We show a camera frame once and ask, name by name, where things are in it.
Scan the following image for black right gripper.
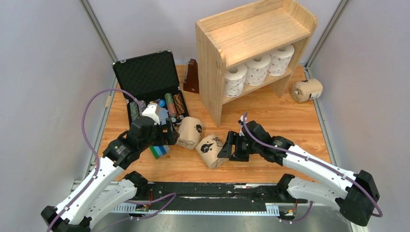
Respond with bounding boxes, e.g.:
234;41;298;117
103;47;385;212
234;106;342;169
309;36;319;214
217;131;261;162

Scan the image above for brown paper roll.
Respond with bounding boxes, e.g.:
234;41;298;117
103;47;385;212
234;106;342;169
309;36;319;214
176;116;203;150
195;134;228;169
291;78;323;102

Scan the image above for white floral paper roll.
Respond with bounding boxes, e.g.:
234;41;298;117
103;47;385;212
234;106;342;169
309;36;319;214
223;64;247;98
267;44;294;76
245;54;271;86

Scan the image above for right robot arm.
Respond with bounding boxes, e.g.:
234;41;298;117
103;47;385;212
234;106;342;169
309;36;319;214
218;120;383;227

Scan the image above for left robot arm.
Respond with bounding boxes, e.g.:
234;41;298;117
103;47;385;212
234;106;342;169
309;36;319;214
41;116;179;232

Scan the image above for light wooden two-tier shelf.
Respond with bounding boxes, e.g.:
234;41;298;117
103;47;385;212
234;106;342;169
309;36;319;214
195;0;318;126

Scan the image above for green blue block stack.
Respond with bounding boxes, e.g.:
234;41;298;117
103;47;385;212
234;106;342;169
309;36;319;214
149;145;171;160

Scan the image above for dark brown wooden metronome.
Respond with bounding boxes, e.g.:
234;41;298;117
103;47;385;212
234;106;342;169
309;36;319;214
183;58;199;94

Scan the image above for black poker chip case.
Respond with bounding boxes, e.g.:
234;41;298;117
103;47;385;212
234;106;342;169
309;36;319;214
112;50;189;125

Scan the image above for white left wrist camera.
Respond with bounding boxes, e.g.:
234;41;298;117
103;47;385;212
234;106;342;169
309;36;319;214
142;103;161;125

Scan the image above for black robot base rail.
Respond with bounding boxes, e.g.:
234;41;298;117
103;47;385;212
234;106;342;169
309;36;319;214
134;181;308;221

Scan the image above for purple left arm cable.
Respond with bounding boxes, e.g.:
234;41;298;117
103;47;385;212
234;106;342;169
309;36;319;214
46;88;145;232

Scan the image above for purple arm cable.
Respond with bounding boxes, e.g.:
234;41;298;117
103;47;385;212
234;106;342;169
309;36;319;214
46;88;145;232
242;111;383;224

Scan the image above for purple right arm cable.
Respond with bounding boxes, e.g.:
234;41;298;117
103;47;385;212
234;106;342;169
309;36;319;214
242;111;383;224

